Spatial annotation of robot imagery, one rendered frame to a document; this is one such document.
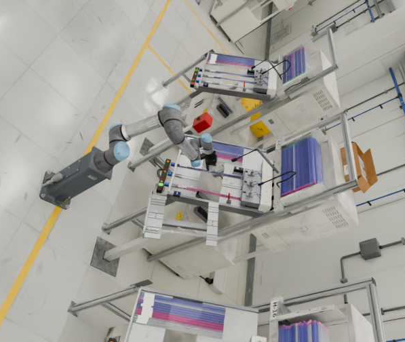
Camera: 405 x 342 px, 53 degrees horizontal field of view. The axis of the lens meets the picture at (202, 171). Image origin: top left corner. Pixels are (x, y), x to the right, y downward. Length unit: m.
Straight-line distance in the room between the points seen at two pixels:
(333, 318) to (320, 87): 2.31
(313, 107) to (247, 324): 2.35
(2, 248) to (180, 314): 1.23
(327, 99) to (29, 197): 2.76
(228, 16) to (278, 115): 3.34
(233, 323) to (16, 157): 1.90
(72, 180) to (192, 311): 1.23
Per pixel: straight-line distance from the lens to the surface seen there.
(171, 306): 2.46
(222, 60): 4.50
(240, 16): 7.21
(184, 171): 3.13
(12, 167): 3.15
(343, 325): 2.39
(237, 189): 3.08
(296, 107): 4.11
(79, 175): 2.89
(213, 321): 2.45
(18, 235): 2.99
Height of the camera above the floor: 2.52
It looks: 32 degrees down
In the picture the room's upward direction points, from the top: 64 degrees clockwise
